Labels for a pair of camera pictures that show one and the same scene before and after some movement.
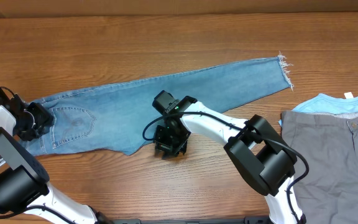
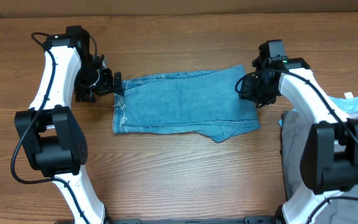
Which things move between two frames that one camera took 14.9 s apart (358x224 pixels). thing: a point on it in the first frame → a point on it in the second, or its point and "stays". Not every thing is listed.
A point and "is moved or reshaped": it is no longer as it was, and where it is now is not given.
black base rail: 243,221 stays
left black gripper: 42,116 → 107,84
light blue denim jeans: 113,118 is moved or reshaped
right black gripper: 169,147 → 249,90
